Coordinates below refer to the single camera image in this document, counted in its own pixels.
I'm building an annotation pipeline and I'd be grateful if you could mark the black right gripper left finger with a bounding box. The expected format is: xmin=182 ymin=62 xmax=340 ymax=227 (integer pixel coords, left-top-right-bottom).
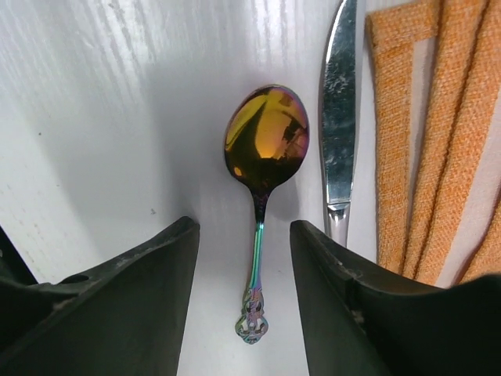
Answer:
xmin=1 ymin=216 xmax=200 ymax=375

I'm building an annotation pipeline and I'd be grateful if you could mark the silver table knife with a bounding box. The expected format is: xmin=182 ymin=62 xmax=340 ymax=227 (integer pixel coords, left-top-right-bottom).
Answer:
xmin=319 ymin=0 xmax=357 ymax=247

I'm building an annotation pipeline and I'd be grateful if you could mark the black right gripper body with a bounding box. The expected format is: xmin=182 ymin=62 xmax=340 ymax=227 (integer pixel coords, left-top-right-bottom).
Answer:
xmin=0 ymin=227 xmax=37 ymax=285

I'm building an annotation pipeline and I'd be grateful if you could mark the iridescent ornate teaspoon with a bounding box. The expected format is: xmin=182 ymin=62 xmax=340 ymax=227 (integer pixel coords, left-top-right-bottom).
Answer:
xmin=224 ymin=85 xmax=309 ymax=345

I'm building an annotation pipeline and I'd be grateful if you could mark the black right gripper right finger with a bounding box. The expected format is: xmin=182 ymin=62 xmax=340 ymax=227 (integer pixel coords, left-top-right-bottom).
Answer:
xmin=290 ymin=220 xmax=500 ymax=375

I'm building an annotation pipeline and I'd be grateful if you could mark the orange cloth napkin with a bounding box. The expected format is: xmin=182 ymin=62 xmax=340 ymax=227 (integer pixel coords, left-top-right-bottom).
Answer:
xmin=366 ymin=1 xmax=500 ymax=287

